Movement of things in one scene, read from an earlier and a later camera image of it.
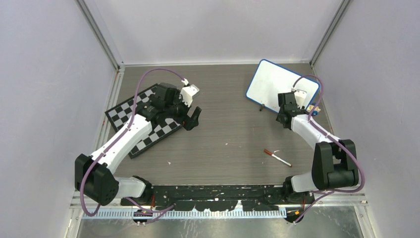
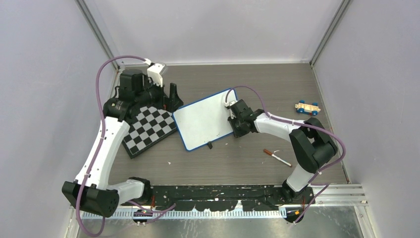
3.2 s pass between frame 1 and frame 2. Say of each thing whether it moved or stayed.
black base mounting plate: stayed
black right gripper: moved
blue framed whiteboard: moved
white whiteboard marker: stayed
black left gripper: moved
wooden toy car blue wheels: stayed
